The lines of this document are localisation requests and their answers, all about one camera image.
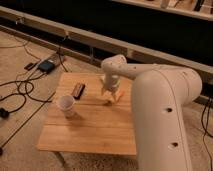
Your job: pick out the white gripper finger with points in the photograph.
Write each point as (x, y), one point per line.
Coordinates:
(114, 96)
(103, 92)

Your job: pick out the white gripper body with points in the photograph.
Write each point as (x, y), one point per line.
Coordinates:
(110, 82)

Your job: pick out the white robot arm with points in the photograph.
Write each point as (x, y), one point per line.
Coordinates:
(158, 93)

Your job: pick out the dark rectangular sponge block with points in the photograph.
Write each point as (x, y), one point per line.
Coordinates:
(78, 90)

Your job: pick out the wooden table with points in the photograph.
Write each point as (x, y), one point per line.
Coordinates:
(98, 126)

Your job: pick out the white paper cup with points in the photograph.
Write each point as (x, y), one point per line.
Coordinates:
(66, 105)

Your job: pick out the black power adapter box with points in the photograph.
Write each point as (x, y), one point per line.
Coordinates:
(46, 66)

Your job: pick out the small black device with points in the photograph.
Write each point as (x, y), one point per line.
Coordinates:
(29, 66)

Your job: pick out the black plug on floor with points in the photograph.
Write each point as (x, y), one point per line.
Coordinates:
(4, 113)

